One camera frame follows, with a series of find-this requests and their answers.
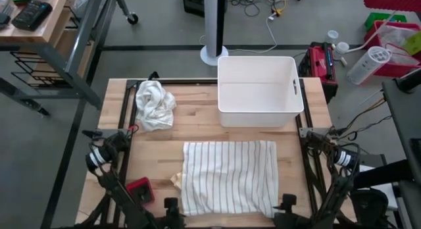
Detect thick white cable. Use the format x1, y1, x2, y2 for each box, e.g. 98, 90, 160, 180
345, 10, 398, 54

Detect white striped towel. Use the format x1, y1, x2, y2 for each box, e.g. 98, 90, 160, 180
180, 140, 280, 219

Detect cardboard under workbench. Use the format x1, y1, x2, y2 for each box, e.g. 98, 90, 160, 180
28, 28, 95, 87

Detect red black tool bag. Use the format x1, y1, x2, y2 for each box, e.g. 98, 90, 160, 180
297, 41, 339, 103

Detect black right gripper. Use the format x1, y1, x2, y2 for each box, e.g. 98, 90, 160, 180
272, 193, 316, 229

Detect black tube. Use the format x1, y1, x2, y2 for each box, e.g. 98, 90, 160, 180
394, 68, 421, 93

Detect translucent plastic bag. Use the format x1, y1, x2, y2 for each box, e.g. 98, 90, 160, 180
72, 0, 95, 18

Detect black floor cable tangle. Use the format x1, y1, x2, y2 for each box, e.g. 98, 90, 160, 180
228, 0, 303, 18

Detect wooden workbench top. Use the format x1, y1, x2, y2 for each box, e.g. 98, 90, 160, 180
0, 0, 72, 45

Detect small red black device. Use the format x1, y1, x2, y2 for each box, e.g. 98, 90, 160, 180
126, 176, 155, 205

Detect clear cylindrical container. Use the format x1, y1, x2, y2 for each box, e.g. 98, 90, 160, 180
347, 46, 392, 86

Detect green plastic crate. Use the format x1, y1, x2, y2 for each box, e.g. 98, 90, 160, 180
364, 12, 408, 32

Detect thin white floor cable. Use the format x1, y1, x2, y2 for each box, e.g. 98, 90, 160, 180
199, 12, 279, 55

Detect green plastic block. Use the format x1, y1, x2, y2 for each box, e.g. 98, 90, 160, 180
403, 31, 421, 56

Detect grey metal workbench frame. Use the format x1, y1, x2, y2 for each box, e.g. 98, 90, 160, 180
0, 0, 139, 116

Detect white plastic bin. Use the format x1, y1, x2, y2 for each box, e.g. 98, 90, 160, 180
216, 55, 305, 128

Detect black aluminium table frame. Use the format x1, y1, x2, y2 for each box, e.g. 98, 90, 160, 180
77, 78, 358, 229

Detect red plastic crate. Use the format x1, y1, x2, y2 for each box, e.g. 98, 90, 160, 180
363, 20, 421, 78

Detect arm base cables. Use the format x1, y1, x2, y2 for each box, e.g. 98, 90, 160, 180
328, 97, 393, 141

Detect white paper sheet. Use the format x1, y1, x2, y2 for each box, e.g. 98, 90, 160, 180
357, 163, 399, 210

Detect yellow checked towel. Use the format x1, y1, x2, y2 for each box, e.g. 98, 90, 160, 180
170, 172, 184, 191

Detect red ribbed panel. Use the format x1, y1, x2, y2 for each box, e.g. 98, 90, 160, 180
361, 0, 421, 13

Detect black floor box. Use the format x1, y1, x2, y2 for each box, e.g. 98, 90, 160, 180
182, 0, 207, 18

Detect clear plastic bag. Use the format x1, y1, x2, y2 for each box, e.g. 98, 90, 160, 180
378, 24, 421, 66

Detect white black floor column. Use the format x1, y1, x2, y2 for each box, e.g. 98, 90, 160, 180
199, 0, 230, 66

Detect black remote control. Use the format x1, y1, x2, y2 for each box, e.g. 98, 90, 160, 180
11, 0, 53, 32

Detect black wire rack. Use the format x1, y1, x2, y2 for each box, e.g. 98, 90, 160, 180
9, 5, 96, 89

